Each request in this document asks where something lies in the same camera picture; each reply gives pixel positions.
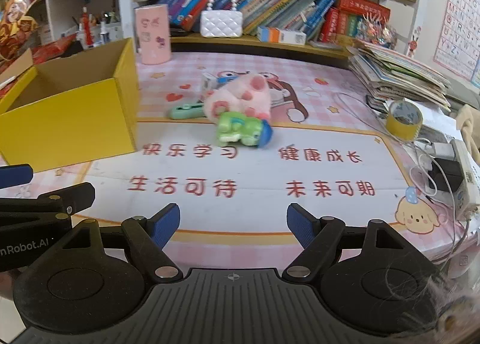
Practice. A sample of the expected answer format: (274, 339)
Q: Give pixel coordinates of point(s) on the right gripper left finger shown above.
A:
(145, 240)

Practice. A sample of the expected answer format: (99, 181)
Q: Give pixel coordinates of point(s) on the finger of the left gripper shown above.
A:
(15, 175)

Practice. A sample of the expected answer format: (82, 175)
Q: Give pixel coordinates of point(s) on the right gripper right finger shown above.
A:
(319, 238)

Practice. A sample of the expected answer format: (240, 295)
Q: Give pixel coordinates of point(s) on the teal utility knife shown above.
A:
(187, 111)

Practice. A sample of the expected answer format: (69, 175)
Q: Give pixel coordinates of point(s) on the green dinosaur toy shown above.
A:
(237, 127)

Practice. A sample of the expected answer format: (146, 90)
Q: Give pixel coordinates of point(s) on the pink pig plush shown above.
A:
(248, 94)

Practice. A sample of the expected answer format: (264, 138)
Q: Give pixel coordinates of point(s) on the yellow cardboard box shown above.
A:
(73, 110)

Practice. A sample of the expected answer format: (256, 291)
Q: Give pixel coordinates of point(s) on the brown cardboard sheet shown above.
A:
(16, 68)

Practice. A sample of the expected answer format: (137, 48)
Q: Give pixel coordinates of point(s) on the red decorative paper sheets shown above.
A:
(66, 46)

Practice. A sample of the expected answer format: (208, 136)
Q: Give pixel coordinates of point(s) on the pink checkered tablecloth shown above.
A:
(234, 199)

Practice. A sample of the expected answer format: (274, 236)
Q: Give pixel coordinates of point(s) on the red gold fortune poster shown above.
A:
(16, 27)

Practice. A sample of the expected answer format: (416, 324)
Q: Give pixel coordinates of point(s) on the yellow tape roll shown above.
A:
(404, 120)

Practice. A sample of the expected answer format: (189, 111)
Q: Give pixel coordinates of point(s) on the white power strip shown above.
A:
(466, 197)

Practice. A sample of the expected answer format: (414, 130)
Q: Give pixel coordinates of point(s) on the stack of paper books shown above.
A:
(389, 75)

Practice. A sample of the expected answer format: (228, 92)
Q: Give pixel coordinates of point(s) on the white storage shelf unit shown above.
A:
(60, 18)

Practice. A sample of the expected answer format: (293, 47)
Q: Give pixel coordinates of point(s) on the orange white medicine box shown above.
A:
(283, 36)

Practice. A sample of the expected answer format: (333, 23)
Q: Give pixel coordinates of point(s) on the pink cylindrical canister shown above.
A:
(153, 34)

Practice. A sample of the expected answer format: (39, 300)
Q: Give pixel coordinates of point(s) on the white quilted mini handbag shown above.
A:
(221, 23)

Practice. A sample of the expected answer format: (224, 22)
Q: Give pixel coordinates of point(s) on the alphabet wall chart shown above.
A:
(458, 46)

